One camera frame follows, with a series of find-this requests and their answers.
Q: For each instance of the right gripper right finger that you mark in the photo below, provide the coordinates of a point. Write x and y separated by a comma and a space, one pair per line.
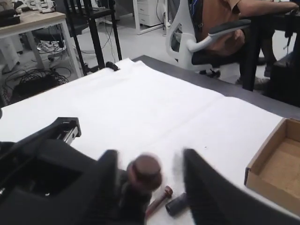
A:
211, 194

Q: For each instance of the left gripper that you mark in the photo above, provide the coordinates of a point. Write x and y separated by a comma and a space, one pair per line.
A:
44, 168

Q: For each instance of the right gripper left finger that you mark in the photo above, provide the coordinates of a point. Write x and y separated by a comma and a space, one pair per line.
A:
106, 178

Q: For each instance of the black sleeve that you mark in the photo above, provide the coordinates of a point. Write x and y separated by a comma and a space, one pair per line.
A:
177, 204
134, 204

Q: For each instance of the brown bolt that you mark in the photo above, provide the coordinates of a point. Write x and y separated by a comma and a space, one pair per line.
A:
161, 199
145, 170

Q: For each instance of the cardboard box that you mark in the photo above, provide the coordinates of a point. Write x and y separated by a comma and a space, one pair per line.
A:
276, 164

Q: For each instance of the black table clamp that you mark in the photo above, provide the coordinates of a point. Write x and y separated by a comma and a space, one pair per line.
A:
112, 65

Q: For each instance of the black metal rack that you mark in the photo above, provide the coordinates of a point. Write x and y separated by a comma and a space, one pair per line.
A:
93, 35

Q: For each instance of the white desk with wooden top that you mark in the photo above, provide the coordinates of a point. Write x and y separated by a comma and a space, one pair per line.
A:
35, 21

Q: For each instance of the black desk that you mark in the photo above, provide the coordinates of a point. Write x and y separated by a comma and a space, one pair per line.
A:
254, 47

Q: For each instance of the white office chair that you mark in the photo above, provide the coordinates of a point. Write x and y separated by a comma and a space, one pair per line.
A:
187, 42

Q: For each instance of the person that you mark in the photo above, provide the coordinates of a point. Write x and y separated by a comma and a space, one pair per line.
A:
220, 25

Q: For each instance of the white drawer cabinet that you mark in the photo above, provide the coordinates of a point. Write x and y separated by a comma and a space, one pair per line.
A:
148, 12

